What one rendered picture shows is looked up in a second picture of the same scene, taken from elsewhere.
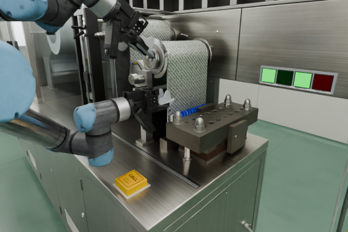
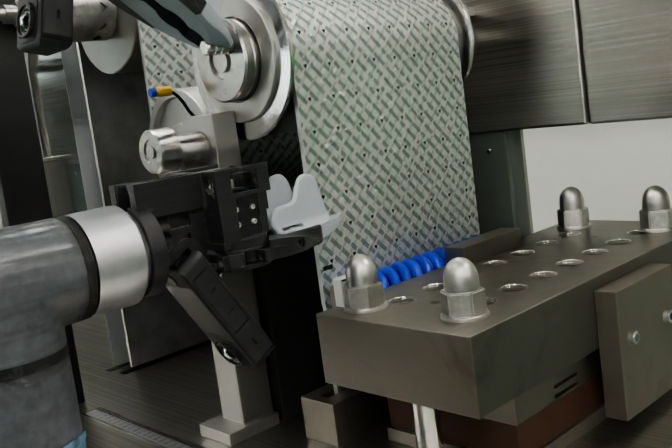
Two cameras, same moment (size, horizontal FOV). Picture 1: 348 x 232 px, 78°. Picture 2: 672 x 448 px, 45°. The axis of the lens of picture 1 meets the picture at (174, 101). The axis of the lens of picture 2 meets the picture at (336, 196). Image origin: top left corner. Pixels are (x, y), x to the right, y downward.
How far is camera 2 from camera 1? 15 cm
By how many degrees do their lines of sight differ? 10
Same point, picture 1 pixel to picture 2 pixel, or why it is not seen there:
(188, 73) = (386, 107)
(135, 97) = (168, 203)
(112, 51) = (51, 16)
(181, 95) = (370, 199)
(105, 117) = (35, 287)
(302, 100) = not seen: outside the picture
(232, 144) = (627, 376)
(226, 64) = (537, 66)
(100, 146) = (21, 426)
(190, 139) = (432, 359)
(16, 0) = not seen: outside the picture
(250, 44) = not seen: outside the picture
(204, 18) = not seen: outside the picture
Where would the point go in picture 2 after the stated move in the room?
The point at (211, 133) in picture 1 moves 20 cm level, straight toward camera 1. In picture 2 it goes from (519, 321) to (531, 438)
